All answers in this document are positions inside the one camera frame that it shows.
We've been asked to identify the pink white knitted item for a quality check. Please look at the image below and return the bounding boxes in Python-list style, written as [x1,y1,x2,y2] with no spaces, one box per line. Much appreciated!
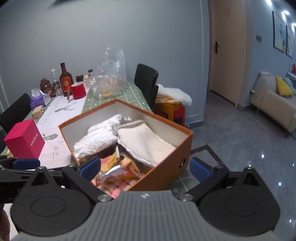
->
[95,178,139,199]

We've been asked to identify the orange snack packet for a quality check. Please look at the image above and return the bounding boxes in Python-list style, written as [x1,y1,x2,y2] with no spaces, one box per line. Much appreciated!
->
[95,146,143,186]

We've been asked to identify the white paper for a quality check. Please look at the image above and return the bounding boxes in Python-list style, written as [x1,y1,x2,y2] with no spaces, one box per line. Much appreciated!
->
[74,114,132,159]

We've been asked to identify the orange cardboard box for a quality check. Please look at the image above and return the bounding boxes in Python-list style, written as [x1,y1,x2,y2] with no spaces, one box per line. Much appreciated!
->
[58,99,193,191]

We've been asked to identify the white cloth pad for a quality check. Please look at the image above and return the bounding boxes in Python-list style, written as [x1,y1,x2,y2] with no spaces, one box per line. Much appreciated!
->
[112,120,176,167]

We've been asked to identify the person's right hand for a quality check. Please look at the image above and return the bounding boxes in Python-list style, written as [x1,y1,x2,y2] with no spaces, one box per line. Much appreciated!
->
[0,210,10,241]

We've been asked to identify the magenta cube box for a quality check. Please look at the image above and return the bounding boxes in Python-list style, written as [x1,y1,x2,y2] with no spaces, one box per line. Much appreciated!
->
[4,119,45,159]

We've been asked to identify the white table runner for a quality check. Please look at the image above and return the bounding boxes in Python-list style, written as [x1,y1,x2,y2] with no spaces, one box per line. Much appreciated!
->
[37,96,86,168]

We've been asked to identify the black chair left side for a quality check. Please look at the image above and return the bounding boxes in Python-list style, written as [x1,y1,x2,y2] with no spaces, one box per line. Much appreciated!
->
[0,93,32,133]

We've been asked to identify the black chair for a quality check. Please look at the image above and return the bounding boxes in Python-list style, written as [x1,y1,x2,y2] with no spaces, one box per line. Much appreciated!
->
[0,93,32,133]
[134,63,159,109]

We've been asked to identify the small cardboard box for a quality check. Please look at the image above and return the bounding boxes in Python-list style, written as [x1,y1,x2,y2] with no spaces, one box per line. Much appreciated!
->
[32,105,45,120]

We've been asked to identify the purple tissue box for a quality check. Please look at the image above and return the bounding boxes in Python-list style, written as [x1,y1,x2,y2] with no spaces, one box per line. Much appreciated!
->
[30,88,51,110]

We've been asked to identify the brown bear figurine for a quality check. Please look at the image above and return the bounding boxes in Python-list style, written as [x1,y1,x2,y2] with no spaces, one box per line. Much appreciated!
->
[40,78,56,98]

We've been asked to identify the clear water bottle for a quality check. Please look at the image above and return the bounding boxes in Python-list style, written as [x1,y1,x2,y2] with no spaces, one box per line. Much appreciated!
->
[51,69,64,96]

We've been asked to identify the red mug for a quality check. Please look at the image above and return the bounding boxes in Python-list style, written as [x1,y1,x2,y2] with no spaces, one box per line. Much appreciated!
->
[67,82,86,100]

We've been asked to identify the brown liquor bottle red label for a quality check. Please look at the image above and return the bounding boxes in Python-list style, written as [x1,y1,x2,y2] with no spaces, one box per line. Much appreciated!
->
[60,62,74,96]

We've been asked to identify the dark jar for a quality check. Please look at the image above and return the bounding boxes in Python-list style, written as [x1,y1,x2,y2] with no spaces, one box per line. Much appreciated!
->
[76,75,84,82]

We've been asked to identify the orange and red stools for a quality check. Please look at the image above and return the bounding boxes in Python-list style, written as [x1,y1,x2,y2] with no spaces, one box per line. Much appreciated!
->
[153,95,185,126]

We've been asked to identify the beige sofa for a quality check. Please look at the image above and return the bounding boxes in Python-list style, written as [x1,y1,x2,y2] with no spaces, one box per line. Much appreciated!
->
[250,75,295,137]

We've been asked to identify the yellow cushion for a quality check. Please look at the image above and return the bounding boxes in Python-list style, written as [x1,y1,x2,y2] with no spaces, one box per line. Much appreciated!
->
[275,75,293,96]

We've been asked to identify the white fluffy cushion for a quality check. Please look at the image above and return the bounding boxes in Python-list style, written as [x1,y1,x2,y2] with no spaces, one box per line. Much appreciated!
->
[157,84,192,107]

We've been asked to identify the clear plastic bag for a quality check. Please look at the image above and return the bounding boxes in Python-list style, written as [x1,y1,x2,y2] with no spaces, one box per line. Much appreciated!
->
[84,47,127,99]

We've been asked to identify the black chair far side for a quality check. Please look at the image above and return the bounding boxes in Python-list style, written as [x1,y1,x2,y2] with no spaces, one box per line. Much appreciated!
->
[134,63,159,109]

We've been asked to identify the beige door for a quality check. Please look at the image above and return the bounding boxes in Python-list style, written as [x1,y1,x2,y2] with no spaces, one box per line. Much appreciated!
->
[208,1,246,106]

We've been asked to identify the right framed wall picture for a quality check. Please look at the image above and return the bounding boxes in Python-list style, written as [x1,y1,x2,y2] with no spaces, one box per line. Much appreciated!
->
[286,25,295,58]

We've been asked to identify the framed wall picture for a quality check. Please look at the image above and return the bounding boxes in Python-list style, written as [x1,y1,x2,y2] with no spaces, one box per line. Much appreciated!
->
[273,11,286,52]
[286,25,295,58]

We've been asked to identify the left framed wall picture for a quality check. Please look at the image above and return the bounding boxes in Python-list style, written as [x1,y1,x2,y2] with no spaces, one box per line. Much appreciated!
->
[273,11,286,52]

